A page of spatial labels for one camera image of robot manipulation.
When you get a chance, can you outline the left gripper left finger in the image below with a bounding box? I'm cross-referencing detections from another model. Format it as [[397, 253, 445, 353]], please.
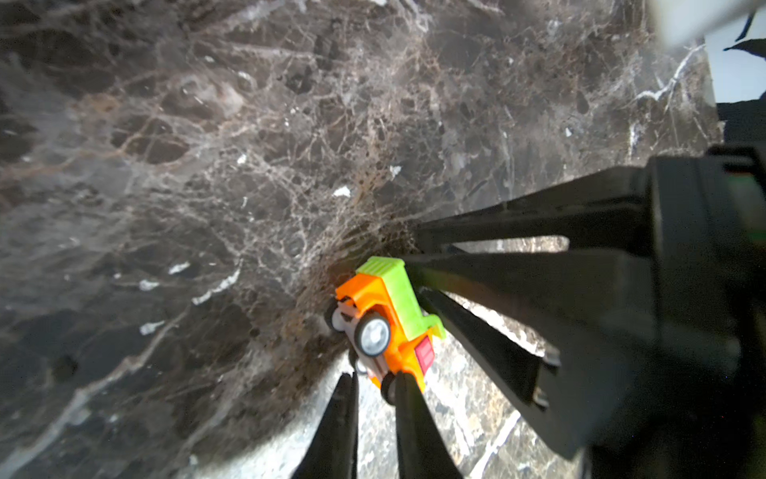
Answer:
[[292, 372, 359, 479]]

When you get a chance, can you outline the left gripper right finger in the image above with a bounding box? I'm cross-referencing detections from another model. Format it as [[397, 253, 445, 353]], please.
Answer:
[[394, 372, 463, 479]]

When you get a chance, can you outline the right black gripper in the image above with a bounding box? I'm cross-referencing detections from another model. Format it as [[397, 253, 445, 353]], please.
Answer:
[[586, 144, 765, 478]]

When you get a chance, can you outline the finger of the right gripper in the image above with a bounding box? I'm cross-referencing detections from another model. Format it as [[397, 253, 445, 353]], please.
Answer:
[[406, 249, 655, 458], [414, 167, 652, 257]]

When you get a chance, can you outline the orange green dump truck toy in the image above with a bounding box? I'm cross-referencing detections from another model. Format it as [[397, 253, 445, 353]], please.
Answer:
[[325, 257, 446, 404]]

